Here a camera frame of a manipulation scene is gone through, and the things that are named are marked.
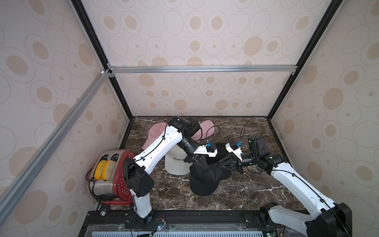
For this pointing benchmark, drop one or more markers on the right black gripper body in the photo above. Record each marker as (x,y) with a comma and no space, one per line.
(232,161)

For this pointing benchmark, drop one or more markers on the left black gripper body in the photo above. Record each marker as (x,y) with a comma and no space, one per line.
(188,146)

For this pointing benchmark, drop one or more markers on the black cap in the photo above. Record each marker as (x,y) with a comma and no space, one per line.
(204,181)
(222,152)

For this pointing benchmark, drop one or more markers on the white cap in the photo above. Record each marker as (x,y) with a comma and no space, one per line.
(174,161)

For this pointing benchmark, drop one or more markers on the black cap front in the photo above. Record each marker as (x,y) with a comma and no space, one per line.
(204,181)

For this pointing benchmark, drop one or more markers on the pink baseball cap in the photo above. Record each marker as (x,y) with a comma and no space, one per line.
(154,133)
(207,129)

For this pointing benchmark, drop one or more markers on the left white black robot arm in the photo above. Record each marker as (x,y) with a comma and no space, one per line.
(136,171)

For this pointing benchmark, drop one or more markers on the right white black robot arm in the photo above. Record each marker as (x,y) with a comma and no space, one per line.
(325,217)

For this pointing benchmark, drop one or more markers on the small circuit board with led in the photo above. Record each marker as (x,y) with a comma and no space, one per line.
(158,226)

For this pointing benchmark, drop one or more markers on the right yellow toast slice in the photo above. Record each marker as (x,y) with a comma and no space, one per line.
(108,170)

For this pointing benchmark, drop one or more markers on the yellow toast slice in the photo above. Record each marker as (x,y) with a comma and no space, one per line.
(108,170)
(99,169)

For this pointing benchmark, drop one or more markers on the red silver toaster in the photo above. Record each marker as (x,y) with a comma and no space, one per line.
(115,191)

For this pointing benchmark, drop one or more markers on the left yellow toast slice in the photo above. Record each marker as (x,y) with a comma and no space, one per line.
(99,169)

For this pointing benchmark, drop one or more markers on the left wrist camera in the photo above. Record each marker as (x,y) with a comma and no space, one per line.
(207,149)

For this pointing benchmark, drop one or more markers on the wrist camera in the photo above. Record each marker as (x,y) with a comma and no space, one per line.
(235,149)
(207,149)

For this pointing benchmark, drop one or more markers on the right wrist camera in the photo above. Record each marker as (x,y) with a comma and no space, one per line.
(235,149)

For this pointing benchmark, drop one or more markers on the horizontal aluminium rail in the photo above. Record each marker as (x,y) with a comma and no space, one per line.
(212,69)

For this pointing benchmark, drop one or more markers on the left diagonal aluminium rail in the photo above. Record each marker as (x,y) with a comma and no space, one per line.
(20,185)

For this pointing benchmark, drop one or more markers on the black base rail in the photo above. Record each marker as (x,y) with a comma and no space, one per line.
(182,221)

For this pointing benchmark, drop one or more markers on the black right frame post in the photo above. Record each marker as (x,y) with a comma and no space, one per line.
(314,40)

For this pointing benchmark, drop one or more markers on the black frame post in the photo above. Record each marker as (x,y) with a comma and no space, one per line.
(314,40)
(90,31)

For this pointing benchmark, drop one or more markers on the black left frame post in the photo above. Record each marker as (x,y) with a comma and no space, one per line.
(90,31)

